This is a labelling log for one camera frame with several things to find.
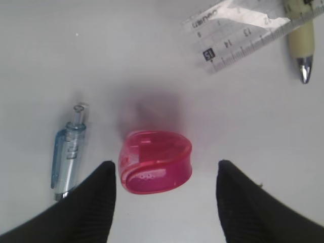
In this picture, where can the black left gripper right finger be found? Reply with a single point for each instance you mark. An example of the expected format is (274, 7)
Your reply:
(247, 213)

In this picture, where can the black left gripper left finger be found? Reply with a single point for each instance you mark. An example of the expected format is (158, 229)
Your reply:
(85, 215)

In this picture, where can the blue grey ballpoint pen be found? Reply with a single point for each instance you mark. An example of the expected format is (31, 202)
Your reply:
(68, 149)

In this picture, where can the pink pencil sharpener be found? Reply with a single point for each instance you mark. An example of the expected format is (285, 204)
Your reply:
(154, 161)

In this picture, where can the clear plastic ruler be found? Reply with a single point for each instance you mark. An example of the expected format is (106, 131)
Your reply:
(227, 31)

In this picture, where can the cream grip ballpoint pen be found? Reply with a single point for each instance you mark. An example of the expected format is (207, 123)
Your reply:
(301, 40)

